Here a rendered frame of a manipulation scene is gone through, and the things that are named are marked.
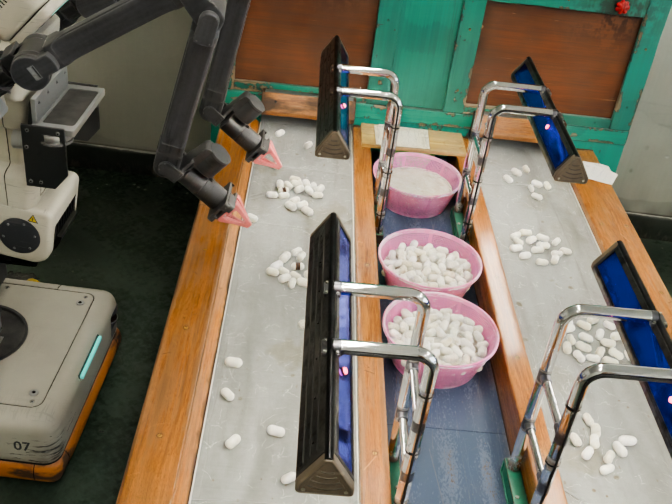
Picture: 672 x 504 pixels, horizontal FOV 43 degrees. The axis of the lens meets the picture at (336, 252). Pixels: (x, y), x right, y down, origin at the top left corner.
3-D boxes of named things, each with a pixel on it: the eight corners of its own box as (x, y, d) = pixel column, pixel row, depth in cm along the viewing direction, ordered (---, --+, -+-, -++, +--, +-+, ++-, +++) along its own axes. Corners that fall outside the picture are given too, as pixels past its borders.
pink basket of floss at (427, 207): (414, 234, 240) (419, 205, 235) (350, 193, 256) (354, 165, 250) (474, 208, 256) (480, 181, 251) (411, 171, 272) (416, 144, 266)
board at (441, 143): (361, 147, 262) (361, 143, 261) (360, 125, 274) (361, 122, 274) (466, 157, 264) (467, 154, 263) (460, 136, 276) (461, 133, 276)
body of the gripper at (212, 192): (236, 185, 201) (213, 165, 198) (231, 208, 193) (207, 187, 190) (218, 201, 204) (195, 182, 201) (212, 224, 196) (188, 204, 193)
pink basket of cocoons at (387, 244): (398, 326, 205) (404, 295, 200) (357, 264, 225) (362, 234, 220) (493, 311, 214) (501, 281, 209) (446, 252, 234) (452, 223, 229)
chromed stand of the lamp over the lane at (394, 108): (313, 241, 232) (330, 89, 207) (315, 203, 248) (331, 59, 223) (381, 247, 233) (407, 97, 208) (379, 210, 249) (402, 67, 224)
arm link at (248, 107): (205, 98, 228) (199, 112, 221) (233, 71, 223) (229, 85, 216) (238, 128, 233) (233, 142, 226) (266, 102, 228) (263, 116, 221)
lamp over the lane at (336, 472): (294, 494, 114) (298, 457, 110) (309, 240, 165) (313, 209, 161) (353, 499, 114) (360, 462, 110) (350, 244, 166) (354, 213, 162)
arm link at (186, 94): (201, -15, 169) (196, 10, 161) (229, -6, 170) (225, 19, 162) (155, 151, 196) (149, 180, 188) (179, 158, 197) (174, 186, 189)
